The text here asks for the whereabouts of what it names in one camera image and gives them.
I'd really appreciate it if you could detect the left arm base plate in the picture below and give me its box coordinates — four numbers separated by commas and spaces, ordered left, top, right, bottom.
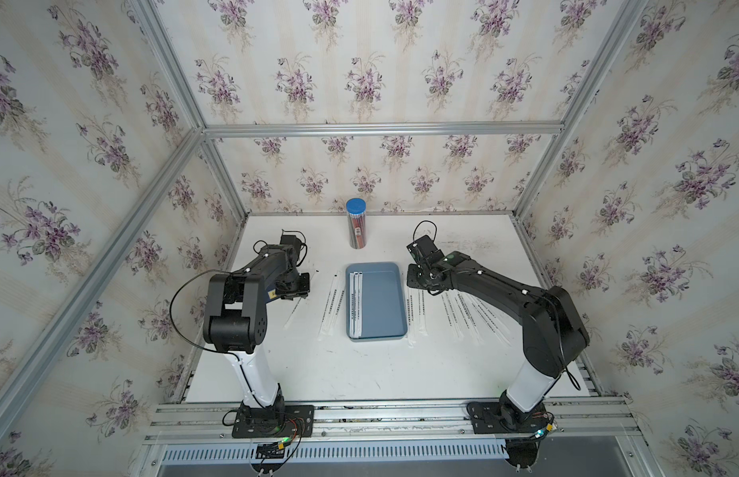
231, 405, 316, 439

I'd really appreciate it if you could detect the straw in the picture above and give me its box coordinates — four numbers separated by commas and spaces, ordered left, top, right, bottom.
354, 272, 364, 339
442, 292, 464, 341
283, 298, 303, 330
415, 289, 428, 336
349, 272, 358, 338
317, 273, 338, 341
470, 298, 512, 347
459, 294, 496, 340
405, 288, 417, 348
455, 292, 483, 346
328, 288, 346, 336

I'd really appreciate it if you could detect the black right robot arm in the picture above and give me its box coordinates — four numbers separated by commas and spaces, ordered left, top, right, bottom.
407, 235, 590, 430

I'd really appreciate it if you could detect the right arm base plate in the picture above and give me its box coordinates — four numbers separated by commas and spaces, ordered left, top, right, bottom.
466, 399, 554, 437

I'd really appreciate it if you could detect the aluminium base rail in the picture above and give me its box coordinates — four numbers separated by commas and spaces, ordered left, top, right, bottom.
130, 397, 661, 476

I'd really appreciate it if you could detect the blue storage tray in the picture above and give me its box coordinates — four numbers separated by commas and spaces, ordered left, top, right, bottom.
346, 262, 407, 341

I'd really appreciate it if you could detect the pencil tube with blue lid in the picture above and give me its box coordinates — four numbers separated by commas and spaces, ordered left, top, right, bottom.
346, 198, 367, 250

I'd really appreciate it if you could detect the vented metal strip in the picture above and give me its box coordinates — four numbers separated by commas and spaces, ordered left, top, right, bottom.
160, 438, 508, 466

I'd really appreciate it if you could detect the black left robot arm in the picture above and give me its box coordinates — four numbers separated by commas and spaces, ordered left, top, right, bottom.
202, 230, 311, 409

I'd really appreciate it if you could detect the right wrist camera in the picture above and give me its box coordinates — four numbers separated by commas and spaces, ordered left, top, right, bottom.
407, 235, 439, 258

